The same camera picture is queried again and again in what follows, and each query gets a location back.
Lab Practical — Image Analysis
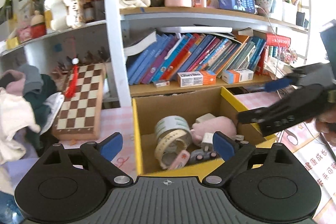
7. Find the white power adapter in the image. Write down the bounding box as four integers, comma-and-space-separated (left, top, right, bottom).
201, 131, 245, 152

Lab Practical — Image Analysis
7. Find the white power bank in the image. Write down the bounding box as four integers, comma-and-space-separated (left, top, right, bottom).
195, 113, 216, 123

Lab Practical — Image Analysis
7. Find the person's right hand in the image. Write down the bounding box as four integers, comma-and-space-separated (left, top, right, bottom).
306, 108, 336, 145

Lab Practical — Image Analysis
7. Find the pink plush toy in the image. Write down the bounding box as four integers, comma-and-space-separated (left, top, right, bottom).
191, 116, 237, 147

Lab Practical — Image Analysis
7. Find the small purple toy car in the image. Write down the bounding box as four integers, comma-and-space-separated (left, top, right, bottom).
188, 149, 219, 165

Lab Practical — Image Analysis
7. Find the wooden chessboard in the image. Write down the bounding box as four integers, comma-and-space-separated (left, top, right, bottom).
52, 63, 106, 141

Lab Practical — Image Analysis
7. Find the yellow-rimmed cardboard box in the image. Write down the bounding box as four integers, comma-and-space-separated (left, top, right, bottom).
131, 86, 277, 178

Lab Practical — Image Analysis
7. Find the white tape roll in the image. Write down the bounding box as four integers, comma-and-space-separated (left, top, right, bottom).
154, 115, 192, 147

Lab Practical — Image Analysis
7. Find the beige measuring tape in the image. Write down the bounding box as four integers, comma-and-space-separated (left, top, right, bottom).
154, 129, 192, 169

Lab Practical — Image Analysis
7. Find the pink checkered table mat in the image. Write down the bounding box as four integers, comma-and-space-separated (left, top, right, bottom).
4, 91, 336, 224

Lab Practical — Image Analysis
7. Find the red tassel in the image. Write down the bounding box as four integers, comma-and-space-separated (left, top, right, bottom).
64, 57, 79, 98

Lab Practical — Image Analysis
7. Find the white and orange medicine box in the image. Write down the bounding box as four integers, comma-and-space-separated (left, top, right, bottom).
177, 71, 217, 88

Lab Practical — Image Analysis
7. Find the smartphone showing video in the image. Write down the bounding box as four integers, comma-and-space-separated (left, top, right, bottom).
219, 0, 256, 14

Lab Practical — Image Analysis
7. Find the small red white box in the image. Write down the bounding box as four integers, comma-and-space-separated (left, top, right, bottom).
153, 80, 170, 88

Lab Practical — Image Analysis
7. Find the pile of clothes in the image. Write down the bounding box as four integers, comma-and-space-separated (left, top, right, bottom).
1, 64, 64, 195

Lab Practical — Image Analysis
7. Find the wooden bookshelf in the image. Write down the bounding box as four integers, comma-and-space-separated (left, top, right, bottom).
120, 7, 310, 98

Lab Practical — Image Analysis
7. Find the row of leaning books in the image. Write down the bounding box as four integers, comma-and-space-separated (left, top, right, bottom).
124, 31, 266, 85

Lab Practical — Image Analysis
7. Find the white plush cat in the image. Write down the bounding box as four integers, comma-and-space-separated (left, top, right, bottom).
45, 0, 85, 31

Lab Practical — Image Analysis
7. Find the white charging cable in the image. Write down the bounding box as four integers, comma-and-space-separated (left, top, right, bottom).
256, 4, 283, 98

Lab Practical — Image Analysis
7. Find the white shelf post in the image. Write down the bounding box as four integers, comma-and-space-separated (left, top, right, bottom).
104, 0, 131, 107

